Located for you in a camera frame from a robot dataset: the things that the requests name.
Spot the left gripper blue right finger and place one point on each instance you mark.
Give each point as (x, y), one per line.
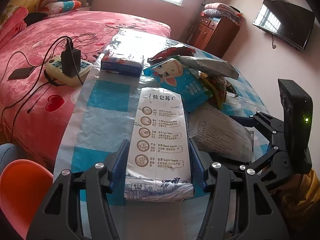
(199, 165)

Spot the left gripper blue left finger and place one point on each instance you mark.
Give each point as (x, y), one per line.
(117, 162)

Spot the white milk carton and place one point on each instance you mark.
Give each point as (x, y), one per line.
(158, 165)

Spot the grey white courier bag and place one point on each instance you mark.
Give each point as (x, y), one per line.
(215, 132)

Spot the yellow green snack wrapper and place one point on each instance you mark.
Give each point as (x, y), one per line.
(219, 87)

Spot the blue cartoon dog bag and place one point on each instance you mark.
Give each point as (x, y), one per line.
(174, 76)

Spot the silver foil snack bag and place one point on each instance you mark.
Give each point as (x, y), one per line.
(196, 59)

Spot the orange plastic stool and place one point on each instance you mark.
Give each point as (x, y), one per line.
(24, 185)

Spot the blue tissue box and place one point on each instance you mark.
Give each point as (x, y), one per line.
(126, 64)

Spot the blue round cushion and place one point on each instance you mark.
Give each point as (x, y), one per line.
(8, 153)

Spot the cream power strip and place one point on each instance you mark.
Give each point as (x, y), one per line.
(54, 69)

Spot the black charger plug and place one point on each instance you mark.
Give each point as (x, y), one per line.
(71, 59)

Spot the brown wooden cabinet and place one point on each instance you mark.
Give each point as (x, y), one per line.
(214, 35)

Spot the black smartphone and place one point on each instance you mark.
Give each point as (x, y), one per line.
(21, 73)

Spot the folded quilts on cabinet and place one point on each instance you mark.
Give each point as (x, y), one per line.
(222, 10)

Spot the black clothing on bed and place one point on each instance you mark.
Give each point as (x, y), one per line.
(34, 17)

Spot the lower colourful rolled quilt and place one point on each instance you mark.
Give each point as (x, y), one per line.
(59, 7)

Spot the right checkered curtain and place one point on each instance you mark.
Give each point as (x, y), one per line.
(189, 29)

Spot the folded pink blanket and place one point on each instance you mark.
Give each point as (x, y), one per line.
(14, 25)

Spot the floral beige pillow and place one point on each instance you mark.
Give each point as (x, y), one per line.
(7, 13)

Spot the wall mounted black television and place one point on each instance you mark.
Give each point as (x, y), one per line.
(289, 22)

